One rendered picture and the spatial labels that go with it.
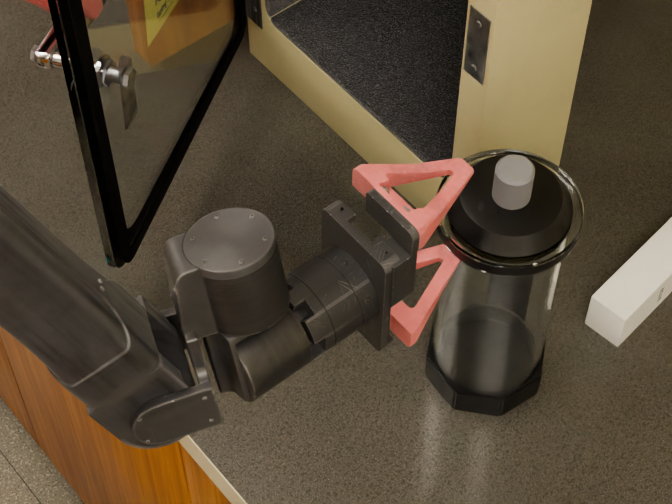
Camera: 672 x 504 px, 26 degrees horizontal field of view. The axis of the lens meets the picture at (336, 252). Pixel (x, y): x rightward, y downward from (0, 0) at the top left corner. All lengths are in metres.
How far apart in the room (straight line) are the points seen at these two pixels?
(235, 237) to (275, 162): 0.49
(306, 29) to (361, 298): 0.48
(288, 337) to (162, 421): 0.10
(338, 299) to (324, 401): 0.29
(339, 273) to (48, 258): 0.21
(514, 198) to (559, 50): 0.19
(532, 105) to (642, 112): 0.25
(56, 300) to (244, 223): 0.13
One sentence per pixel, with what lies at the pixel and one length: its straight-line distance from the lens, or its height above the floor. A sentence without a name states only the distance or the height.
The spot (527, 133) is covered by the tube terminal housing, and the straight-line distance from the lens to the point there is 1.24.
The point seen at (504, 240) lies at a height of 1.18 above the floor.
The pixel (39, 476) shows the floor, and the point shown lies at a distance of 2.29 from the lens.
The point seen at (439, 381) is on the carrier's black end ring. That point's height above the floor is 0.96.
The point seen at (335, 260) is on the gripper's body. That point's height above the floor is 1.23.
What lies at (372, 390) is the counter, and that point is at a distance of 1.23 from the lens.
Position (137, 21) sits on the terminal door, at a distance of 1.14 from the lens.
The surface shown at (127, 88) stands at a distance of 1.10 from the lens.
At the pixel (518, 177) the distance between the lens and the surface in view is 1.03.
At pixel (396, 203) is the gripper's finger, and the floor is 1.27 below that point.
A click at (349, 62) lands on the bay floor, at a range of 1.35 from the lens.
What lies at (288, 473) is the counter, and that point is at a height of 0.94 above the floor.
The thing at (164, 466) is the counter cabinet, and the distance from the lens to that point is 1.52.
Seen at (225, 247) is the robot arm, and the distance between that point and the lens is 0.88.
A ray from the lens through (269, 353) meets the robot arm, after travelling 0.93.
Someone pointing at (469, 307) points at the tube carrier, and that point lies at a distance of 1.10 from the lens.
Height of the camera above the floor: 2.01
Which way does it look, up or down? 55 degrees down
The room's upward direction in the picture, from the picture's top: straight up
